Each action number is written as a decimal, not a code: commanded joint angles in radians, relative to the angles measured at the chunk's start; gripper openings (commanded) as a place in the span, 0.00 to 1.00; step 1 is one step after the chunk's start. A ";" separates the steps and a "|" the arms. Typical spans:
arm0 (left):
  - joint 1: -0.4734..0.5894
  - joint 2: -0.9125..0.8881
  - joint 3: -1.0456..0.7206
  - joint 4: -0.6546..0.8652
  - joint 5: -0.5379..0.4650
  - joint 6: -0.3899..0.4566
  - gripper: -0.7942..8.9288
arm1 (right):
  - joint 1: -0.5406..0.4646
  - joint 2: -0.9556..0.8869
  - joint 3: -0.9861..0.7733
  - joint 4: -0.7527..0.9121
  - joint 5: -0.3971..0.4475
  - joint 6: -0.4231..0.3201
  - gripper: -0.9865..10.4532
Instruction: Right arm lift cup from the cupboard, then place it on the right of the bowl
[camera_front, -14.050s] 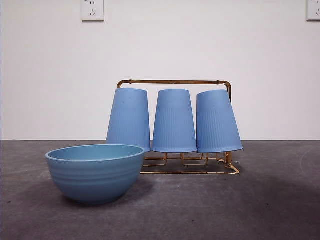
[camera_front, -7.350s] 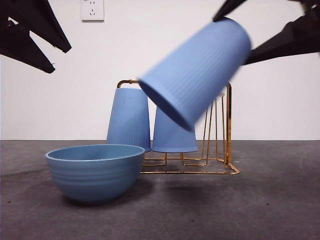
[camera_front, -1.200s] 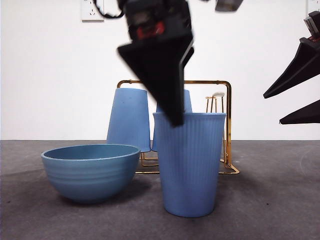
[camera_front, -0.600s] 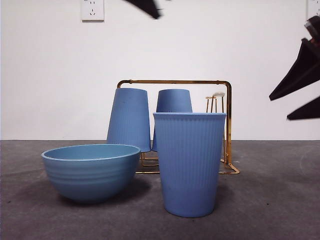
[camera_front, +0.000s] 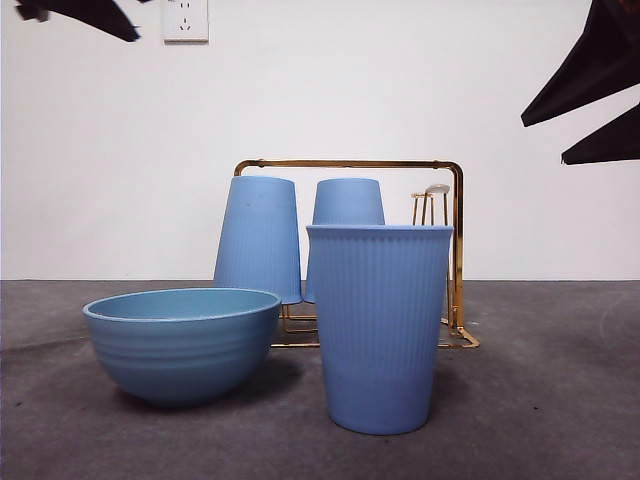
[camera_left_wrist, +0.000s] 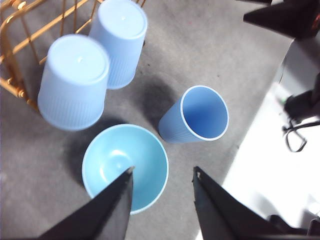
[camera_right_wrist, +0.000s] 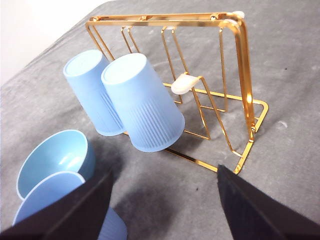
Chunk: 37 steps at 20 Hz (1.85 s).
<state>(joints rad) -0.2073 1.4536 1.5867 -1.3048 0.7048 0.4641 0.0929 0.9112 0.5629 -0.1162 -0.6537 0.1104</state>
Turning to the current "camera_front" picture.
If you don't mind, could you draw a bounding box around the blue ribbed plastic cup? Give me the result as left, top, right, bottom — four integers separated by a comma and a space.
303, 178, 386, 304
213, 175, 303, 305
305, 223, 455, 435

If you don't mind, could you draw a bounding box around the light blue ribbed bowl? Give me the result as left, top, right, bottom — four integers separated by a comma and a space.
82, 287, 283, 407

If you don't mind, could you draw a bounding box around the white wall socket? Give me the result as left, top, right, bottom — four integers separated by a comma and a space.
163, 0, 210, 44

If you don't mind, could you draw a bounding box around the gold wire cup rack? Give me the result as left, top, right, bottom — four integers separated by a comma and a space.
233, 158, 481, 349

